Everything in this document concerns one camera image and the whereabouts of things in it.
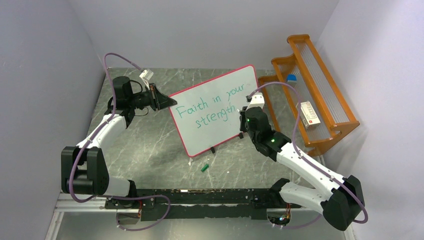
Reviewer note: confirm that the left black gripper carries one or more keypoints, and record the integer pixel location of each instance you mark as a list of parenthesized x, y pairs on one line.
[(158, 101)]

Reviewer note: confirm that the pink-framed whiteboard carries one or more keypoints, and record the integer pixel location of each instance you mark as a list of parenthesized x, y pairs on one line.
[(207, 114)]

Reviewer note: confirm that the green marker cap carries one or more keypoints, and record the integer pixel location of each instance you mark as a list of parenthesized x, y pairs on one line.
[(204, 168)]

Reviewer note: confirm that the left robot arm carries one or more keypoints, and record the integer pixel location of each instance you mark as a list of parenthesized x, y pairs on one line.
[(83, 167)]

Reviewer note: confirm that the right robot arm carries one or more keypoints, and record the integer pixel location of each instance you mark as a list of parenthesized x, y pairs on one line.
[(338, 199)]

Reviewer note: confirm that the blue eraser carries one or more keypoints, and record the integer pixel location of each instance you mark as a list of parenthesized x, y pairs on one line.
[(291, 78)]

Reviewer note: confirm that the orange wooden tiered rack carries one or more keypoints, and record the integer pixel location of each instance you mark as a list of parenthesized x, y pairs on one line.
[(314, 84)]

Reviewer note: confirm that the white red box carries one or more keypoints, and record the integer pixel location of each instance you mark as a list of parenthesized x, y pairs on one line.
[(308, 115)]

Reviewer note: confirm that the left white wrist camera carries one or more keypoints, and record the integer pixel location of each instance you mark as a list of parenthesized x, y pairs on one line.
[(145, 76)]

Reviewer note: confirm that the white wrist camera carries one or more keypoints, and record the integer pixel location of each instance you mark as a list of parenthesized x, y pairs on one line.
[(145, 76), (256, 100)]

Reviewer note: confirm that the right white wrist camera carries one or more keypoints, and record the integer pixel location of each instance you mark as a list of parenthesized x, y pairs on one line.
[(256, 100)]

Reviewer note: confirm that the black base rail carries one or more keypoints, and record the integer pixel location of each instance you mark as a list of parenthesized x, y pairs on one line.
[(253, 203)]

